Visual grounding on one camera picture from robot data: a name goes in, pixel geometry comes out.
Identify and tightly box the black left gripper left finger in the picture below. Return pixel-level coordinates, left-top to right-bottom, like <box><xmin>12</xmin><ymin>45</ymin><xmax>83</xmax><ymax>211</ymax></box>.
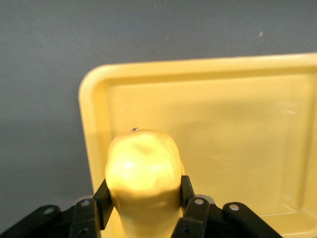
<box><xmin>0</xmin><ymin>178</ymin><xmax>117</xmax><ymax>238</ymax></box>

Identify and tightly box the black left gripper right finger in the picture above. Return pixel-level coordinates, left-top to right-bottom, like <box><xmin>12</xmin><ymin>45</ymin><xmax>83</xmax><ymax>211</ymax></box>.
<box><xmin>170</xmin><ymin>175</ymin><xmax>283</xmax><ymax>238</ymax></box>

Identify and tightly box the yellow plastic tray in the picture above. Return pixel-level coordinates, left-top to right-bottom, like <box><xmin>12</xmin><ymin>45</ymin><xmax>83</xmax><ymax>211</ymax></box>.
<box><xmin>78</xmin><ymin>52</ymin><xmax>317</xmax><ymax>238</ymax></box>

